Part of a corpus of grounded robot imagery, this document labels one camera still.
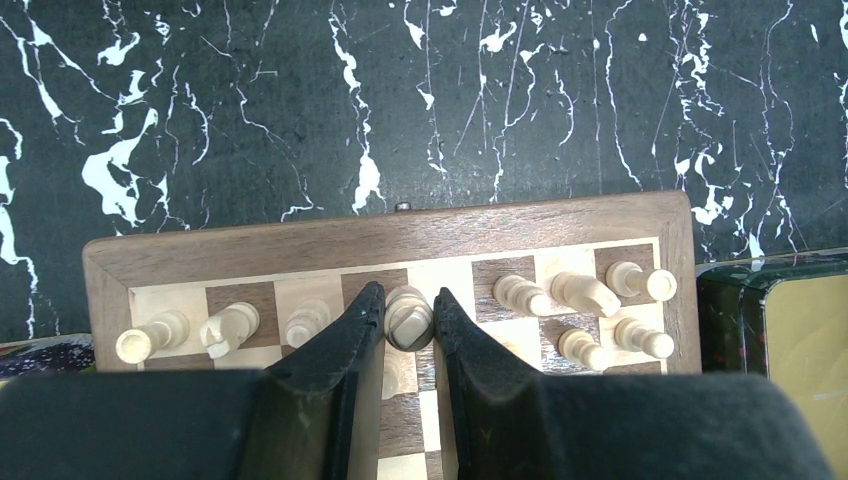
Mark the gold tin with light pieces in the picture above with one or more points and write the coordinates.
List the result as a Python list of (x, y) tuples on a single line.
[(784, 318)]

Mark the wooden chessboard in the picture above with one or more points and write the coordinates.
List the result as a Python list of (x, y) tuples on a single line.
[(277, 267)]

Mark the light piece sideways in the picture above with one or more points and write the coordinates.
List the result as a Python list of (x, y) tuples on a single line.
[(585, 294)]

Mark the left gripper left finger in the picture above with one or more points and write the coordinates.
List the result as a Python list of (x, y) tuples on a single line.
[(315, 414)]

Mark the light chess piece thirteenth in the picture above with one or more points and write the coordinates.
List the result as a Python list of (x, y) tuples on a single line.
[(307, 320)]

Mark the light chess piece twelfth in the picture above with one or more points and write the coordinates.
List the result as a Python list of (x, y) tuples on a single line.
[(409, 319)]

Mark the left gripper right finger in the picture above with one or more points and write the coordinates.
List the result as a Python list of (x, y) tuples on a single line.
[(501, 418)]

